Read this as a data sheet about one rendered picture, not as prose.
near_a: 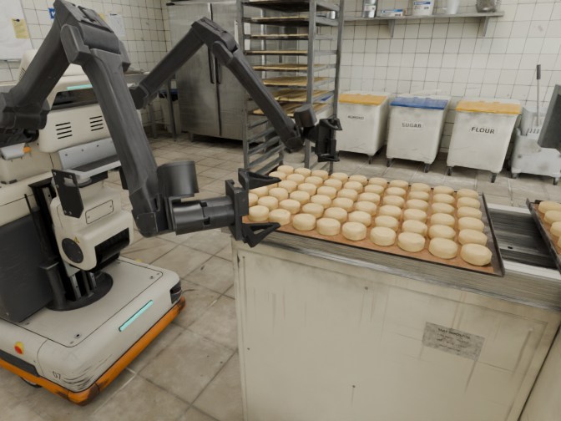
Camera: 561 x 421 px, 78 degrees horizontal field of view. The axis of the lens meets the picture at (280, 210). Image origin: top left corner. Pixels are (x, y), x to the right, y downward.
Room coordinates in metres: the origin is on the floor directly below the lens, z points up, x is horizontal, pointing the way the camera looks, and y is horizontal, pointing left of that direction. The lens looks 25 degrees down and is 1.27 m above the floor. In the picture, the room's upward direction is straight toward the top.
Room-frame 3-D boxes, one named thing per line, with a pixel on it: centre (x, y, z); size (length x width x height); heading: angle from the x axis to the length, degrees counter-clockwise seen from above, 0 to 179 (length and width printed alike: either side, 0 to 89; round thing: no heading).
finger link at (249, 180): (0.61, 0.04, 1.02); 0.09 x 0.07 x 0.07; 112
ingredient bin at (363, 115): (4.32, -0.99, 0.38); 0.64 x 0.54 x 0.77; 152
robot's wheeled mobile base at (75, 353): (1.27, 0.90, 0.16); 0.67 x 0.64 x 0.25; 67
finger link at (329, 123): (1.10, -0.17, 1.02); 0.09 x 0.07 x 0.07; 22
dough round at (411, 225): (0.66, -0.29, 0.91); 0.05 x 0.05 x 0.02
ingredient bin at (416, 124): (4.01, -1.56, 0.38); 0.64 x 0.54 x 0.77; 151
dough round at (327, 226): (0.67, -0.10, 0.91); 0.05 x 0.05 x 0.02
